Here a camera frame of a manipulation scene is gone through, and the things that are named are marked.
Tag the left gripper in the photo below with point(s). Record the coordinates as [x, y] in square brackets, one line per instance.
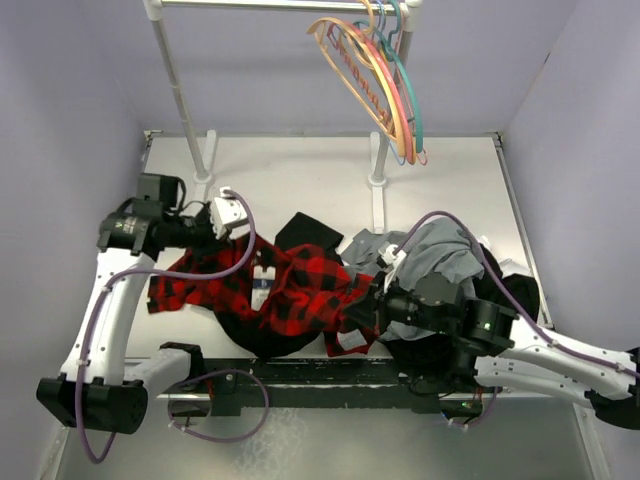
[211, 240]

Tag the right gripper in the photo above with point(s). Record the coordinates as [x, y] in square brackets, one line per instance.
[371, 309]

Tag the red black plaid shirt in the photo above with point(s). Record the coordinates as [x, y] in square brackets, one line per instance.
[168, 294]

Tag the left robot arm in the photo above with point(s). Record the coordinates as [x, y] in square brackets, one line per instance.
[94, 389]

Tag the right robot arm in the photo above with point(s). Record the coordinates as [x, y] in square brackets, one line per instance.
[492, 346]

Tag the grey shirt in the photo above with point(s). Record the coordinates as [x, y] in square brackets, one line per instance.
[439, 246]

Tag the pink plastic hanger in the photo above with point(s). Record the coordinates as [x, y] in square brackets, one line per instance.
[405, 100]

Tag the yellow plastic hanger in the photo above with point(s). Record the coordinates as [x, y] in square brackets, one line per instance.
[393, 124]

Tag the teal plastic hanger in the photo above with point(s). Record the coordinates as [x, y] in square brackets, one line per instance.
[393, 44]

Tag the black garment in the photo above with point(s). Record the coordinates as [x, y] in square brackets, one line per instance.
[310, 230]
[434, 351]

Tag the black garment right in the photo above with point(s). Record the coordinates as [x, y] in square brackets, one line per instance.
[434, 351]

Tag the white clothes rack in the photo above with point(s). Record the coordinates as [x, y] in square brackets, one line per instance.
[283, 63]

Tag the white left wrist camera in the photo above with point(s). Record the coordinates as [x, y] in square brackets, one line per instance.
[227, 212]

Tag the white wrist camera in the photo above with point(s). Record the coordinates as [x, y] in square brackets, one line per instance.
[227, 212]
[390, 257]

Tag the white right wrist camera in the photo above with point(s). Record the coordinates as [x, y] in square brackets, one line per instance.
[390, 257]

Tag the aluminium front rail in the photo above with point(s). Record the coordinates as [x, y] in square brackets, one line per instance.
[359, 374]

